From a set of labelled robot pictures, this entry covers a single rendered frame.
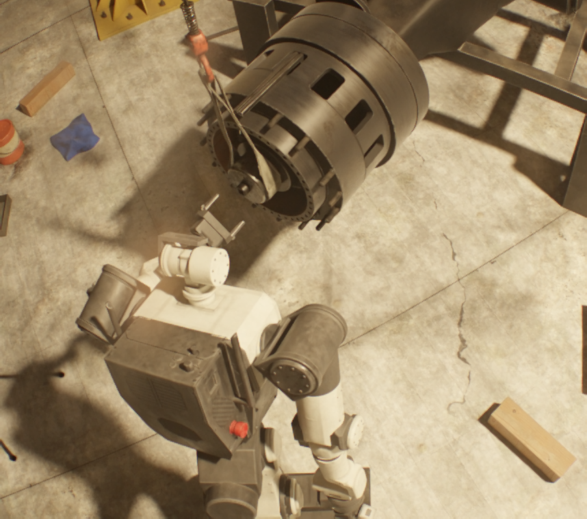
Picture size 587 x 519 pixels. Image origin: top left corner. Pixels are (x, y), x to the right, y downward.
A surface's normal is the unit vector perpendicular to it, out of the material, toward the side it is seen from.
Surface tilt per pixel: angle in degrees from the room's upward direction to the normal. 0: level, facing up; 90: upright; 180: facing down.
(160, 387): 70
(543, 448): 0
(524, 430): 0
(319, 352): 45
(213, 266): 83
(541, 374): 0
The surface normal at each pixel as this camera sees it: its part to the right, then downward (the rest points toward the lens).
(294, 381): -0.38, 0.54
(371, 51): 0.32, -0.25
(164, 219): -0.13, -0.57
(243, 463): -0.11, -0.20
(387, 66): 0.48, -0.09
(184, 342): -0.12, -0.83
